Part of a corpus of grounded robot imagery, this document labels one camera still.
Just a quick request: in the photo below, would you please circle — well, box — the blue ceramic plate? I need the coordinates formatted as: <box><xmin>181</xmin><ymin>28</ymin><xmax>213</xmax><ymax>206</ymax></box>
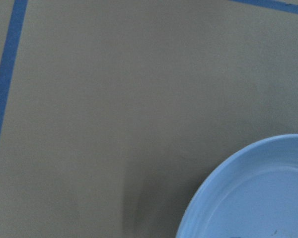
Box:
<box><xmin>176</xmin><ymin>134</ymin><xmax>298</xmax><ymax>238</ymax></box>

